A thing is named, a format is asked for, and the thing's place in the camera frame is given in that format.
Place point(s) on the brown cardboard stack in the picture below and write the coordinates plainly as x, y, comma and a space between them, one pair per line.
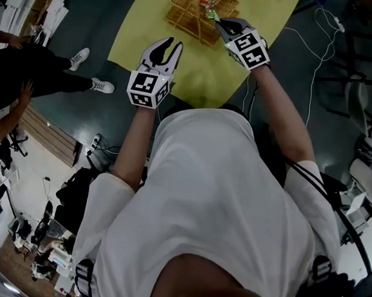
48, 6

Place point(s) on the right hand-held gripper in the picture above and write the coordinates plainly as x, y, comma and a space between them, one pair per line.
249, 50

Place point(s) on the white power strip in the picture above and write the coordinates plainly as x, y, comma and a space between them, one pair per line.
339, 24
95, 142

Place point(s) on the person's white shirt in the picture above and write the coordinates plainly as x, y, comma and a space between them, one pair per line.
207, 195

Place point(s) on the wooden two-tier rack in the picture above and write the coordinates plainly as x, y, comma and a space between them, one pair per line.
188, 15

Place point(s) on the person's left forearm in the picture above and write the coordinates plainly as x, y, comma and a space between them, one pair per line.
132, 149

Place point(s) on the person's neck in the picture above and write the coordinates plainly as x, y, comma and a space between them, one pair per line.
200, 275

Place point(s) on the green candy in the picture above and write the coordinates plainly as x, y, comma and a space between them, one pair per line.
212, 16

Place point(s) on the grey chair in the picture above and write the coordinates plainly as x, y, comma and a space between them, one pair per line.
357, 108

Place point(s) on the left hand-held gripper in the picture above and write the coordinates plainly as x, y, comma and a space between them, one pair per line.
142, 87

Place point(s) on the person's right forearm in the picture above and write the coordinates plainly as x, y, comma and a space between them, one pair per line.
282, 117

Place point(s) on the wooden slatted panel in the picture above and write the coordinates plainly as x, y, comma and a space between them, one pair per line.
51, 136

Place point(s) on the black chair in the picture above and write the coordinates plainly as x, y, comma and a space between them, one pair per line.
78, 196

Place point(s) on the black backpack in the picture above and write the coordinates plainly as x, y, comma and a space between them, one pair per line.
331, 294

